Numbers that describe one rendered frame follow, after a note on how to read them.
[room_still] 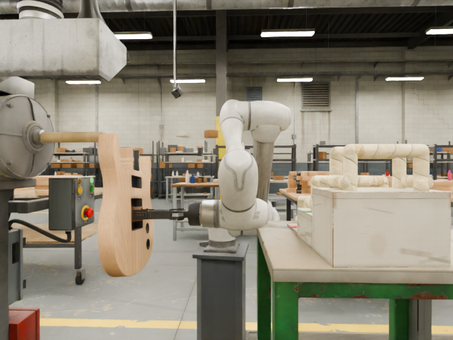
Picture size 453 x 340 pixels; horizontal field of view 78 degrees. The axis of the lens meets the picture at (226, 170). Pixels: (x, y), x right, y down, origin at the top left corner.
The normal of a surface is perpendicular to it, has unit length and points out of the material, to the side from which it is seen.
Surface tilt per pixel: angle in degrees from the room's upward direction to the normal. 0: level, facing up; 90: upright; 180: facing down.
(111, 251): 100
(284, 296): 90
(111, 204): 57
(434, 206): 90
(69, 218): 90
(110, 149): 86
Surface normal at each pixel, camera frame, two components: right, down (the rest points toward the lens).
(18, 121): 0.99, -0.08
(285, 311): -0.04, 0.01
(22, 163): 0.99, 0.13
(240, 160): -0.03, -0.62
